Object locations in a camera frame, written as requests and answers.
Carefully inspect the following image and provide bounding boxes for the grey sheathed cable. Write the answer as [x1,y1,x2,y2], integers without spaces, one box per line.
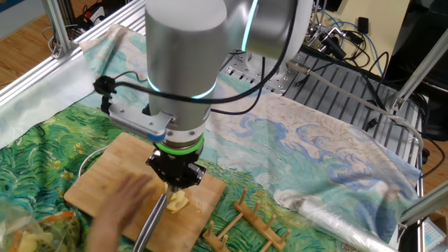
[286,59,425,165]

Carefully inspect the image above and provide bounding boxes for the black cable plug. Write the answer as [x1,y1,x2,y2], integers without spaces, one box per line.
[363,117,379,132]

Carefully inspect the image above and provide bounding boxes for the small yellow potato scrap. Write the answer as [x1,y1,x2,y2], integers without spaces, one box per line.
[17,230,46,252]

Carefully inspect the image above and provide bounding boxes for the blue cable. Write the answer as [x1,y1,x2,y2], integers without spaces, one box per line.
[316,10,386,76]

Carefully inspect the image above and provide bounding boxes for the aluminium frame beam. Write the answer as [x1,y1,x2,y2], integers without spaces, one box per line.
[398,180,448,227]

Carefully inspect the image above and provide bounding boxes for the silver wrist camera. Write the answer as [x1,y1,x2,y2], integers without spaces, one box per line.
[107,104,174,143]

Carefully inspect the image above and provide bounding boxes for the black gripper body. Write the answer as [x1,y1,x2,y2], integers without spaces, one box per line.
[156,149,202,185]

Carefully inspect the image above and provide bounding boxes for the black computer tower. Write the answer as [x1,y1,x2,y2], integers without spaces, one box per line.
[383,0,448,143]

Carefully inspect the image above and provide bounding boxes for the plastic wrap roll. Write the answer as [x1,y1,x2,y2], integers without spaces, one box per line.
[274,190,398,252]

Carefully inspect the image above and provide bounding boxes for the black power adapter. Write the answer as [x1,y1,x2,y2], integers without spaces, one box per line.
[356,16,370,35]

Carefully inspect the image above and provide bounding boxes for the bamboo cutting board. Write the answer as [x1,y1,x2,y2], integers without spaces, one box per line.
[63,132,228,252]

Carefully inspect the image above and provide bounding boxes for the steel cleaver knife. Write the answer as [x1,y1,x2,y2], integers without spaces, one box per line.
[132,185,176,252]

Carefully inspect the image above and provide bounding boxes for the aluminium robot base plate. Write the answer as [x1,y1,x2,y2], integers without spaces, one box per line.
[220,52,298,95]

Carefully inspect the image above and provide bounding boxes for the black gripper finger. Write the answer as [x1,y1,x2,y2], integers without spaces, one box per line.
[180,163,207,190]
[146,152,174,190]

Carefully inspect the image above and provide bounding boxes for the aluminium frame post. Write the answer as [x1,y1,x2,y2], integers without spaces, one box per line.
[41,0,80,60]
[388,27,448,113]

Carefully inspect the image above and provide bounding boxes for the bare person hand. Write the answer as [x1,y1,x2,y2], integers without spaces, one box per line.
[94,173,158,230]

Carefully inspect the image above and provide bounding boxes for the black clamp mount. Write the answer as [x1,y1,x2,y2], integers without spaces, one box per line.
[304,24,351,60]

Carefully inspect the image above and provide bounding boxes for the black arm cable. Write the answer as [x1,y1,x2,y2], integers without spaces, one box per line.
[93,0,298,116]

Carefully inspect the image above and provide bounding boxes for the painted landscape tablecloth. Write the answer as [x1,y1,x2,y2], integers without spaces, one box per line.
[0,23,421,252]

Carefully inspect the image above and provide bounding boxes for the black red power strip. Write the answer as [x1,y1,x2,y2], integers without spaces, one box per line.
[75,3,106,31]

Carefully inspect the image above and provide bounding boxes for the wooden peg rack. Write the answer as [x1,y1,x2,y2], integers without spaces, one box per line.
[202,188,293,252]

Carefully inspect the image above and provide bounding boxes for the white perforated box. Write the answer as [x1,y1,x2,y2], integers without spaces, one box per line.
[421,216,438,252]

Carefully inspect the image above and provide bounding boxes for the plastic bag with orange label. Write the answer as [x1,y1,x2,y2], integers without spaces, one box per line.
[0,201,83,252]

